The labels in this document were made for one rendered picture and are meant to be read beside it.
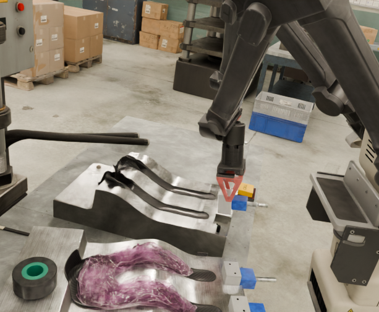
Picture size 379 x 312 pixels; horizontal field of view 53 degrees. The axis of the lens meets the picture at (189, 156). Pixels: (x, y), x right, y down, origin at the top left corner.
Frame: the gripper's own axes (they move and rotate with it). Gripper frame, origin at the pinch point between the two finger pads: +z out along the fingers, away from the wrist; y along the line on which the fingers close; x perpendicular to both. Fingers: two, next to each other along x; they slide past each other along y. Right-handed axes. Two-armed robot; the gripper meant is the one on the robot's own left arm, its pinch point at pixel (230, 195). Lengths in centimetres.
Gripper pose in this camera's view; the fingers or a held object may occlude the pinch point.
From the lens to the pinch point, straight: 104.5
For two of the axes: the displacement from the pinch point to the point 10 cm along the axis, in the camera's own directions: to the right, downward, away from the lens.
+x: 9.7, 0.9, -2.1
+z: -0.3, 9.6, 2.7
